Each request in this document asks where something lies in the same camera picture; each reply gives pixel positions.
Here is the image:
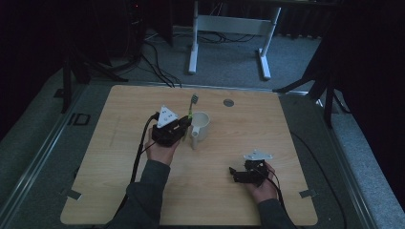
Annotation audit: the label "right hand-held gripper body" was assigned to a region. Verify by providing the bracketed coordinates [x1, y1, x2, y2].
[235, 149, 274, 188]

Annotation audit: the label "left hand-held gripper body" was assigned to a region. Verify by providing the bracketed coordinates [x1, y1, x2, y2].
[151, 105, 187, 148]

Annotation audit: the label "tangled cables under desk frame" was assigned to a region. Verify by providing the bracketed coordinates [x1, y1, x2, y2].
[173, 29, 257, 45]

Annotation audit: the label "white metal desk frame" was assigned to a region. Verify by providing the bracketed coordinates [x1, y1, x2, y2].
[187, 1, 283, 81]

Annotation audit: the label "black metal stand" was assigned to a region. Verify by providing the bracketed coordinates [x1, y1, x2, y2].
[60, 47, 129, 115]
[272, 47, 352, 129]

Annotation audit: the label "black rectangular floor frame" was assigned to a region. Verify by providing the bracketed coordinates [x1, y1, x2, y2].
[67, 112, 92, 127]

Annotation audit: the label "person's left hand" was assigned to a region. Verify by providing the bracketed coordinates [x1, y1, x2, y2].
[143, 128, 181, 167]

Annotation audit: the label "right hand-held gripper cable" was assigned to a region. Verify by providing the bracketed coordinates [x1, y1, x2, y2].
[266, 170, 299, 229]

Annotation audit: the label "metal floor rail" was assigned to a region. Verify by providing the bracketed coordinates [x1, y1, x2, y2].
[0, 85, 89, 220]

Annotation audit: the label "black floor cable bundle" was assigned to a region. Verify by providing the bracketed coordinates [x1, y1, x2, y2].
[139, 39, 183, 89]

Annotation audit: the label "hand-held gripper cable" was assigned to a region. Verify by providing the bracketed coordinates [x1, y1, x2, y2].
[266, 170, 299, 229]
[113, 111, 160, 220]

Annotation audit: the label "green toothbrush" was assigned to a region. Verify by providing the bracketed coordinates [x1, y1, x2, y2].
[187, 94, 200, 121]

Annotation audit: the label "white cup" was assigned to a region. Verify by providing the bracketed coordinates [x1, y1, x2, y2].
[188, 111, 211, 151]

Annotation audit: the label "left hand-held gripper cable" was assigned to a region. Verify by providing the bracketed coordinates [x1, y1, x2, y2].
[113, 111, 160, 220]

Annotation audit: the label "person's right hand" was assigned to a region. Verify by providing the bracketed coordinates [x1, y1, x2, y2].
[245, 161, 279, 204]

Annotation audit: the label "long black floor cable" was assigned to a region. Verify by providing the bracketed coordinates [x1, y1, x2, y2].
[289, 131, 349, 229]

